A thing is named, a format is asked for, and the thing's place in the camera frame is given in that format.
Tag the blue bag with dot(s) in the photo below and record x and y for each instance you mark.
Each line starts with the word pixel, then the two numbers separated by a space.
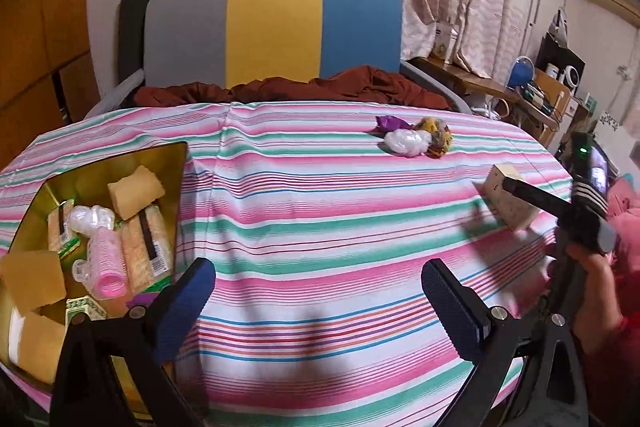
pixel 520 72

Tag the white round appliance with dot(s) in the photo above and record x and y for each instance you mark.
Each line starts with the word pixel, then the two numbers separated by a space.
pixel 570 77

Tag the black shelf unit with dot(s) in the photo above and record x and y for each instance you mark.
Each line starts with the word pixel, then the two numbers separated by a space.
pixel 555 52

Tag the grey padded bed rail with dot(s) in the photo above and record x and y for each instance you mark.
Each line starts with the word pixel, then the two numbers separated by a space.
pixel 115 94
pixel 435 84

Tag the rust brown blanket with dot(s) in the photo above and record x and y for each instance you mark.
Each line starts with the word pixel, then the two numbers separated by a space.
pixel 300 89

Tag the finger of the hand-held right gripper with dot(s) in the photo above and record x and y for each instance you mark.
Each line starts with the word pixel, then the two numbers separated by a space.
pixel 537 199

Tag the yellow sponge block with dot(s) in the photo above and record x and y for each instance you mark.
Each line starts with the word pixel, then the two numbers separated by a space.
pixel 135 192
pixel 32 279
pixel 37 347

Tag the wooden desk shelf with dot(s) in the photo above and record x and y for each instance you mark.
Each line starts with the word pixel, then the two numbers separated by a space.
pixel 550 99

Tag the wooden wardrobe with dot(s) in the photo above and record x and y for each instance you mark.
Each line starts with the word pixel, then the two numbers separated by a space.
pixel 40 32

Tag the gold metal tray container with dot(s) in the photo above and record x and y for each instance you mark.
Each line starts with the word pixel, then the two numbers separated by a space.
pixel 165 162

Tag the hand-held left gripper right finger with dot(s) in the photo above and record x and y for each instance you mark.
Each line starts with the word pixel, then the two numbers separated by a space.
pixel 450 307

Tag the person's right hand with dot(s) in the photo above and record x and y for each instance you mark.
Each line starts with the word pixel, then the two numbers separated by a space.
pixel 595 287

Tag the purple wrapper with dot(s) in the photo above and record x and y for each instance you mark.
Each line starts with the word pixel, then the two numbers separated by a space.
pixel 142 298
pixel 392 124

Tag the pink pillow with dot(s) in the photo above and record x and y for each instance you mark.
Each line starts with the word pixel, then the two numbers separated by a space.
pixel 625 217

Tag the clear plastic bag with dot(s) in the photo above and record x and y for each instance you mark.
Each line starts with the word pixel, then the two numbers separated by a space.
pixel 81 271

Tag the pink green striped bedsheet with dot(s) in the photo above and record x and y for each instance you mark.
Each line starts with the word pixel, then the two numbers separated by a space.
pixel 325 232

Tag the cracker packet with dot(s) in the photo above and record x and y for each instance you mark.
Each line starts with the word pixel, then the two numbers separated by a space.
pixel 62 232

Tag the yellow scouring pad packet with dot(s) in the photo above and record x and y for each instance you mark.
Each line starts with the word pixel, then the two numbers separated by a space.
pixel 140 252

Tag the wooden desk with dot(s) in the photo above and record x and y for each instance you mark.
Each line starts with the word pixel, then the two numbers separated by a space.
pixel 480 82

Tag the cream cardboard box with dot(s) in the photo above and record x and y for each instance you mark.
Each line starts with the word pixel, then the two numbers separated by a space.
pixel 510 202

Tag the black bolster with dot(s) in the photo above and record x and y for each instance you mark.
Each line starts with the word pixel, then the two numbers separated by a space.
pixel 134 27

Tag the person's right forearm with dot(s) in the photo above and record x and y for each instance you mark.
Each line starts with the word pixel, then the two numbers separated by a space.
pixel 615 372

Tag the grey yellow blue headboard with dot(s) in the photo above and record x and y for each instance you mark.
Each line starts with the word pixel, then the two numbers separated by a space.
pixel 275 27

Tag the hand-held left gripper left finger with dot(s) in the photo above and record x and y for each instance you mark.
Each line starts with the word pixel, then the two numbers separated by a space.
pixel 185 302

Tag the wall air conditioner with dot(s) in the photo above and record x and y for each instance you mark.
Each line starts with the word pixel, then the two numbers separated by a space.
pixel 615 2

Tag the green and cream carton box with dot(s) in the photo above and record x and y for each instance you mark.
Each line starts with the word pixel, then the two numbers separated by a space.
pixel 85 309

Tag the white carton on desk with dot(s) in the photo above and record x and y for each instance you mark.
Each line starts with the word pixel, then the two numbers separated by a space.
pixel 445 42

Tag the white plastic bag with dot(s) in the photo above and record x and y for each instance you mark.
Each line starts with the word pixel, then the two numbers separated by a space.
pixel 90 219
pixel 407 142

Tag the yellow multicolour scrubber ball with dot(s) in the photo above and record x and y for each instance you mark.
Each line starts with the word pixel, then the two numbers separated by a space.
pixel 437 134

